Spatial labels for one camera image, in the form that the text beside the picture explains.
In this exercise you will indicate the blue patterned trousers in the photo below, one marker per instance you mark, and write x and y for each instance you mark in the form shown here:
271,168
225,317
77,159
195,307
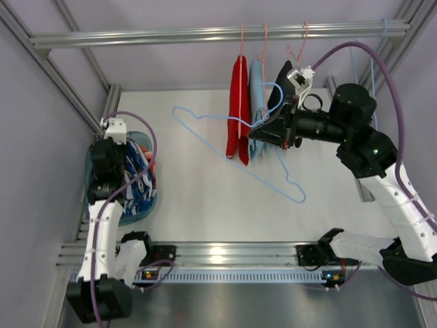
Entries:
138,184

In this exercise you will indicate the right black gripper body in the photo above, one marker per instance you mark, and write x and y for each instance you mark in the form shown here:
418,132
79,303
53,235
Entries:
290,123

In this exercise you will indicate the teal plastic basket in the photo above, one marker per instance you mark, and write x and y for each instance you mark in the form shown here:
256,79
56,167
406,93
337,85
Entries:
143,212

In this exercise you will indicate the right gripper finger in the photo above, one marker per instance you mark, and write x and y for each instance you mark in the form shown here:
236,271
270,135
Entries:
273,138
272,125

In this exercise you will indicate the red trousers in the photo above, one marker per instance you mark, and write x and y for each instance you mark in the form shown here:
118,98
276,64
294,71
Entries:
235,145

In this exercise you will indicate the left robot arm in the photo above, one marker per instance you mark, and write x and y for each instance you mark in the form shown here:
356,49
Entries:
103,287

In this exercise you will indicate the light blue trousers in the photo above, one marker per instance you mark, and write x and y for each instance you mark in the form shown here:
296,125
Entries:
257,106

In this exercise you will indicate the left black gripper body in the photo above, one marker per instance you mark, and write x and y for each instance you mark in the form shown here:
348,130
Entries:
111,147

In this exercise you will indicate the empty blue hanger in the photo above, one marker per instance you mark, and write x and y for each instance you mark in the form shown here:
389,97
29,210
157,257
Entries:
372,67

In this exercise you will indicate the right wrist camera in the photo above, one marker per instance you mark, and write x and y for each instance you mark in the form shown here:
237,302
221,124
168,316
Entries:
302,80

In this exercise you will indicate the aluminium hanging rail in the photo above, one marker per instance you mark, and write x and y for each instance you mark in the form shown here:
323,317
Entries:
249,33

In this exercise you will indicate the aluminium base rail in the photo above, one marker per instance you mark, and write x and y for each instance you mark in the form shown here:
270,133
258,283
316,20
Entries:
236,255

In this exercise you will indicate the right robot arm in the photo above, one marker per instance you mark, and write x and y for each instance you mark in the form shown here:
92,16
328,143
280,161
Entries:
410,257

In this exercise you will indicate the black trousers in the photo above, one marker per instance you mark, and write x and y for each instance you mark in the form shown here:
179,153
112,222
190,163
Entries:
287,87

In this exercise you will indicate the slotted cable duct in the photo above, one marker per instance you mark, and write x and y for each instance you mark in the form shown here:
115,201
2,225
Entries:
199,276

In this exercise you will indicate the red white garment in basket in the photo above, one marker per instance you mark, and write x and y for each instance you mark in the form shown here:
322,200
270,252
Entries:
148,154

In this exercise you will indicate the right aluminium frame strut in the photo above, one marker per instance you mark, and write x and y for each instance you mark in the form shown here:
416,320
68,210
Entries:
370,154

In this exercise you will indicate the aluminium frame strut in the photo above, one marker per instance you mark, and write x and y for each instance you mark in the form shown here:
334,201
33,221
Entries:
17,27
370,154

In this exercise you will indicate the left aluminium frame strut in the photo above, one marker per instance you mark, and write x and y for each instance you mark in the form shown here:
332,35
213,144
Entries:
17,27

